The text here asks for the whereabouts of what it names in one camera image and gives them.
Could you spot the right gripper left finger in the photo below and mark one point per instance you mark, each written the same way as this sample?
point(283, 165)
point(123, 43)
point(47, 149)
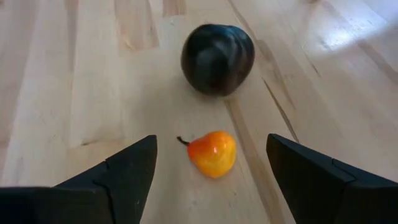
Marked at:
point(118, 186)

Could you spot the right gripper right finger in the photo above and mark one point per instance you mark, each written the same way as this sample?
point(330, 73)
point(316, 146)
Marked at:
point(311, 186)

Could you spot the small orange-red pear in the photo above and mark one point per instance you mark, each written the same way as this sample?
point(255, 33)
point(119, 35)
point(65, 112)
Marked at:
point(214, 155)

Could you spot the black round plum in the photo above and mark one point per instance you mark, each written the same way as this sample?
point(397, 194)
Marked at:
point(217, 59)

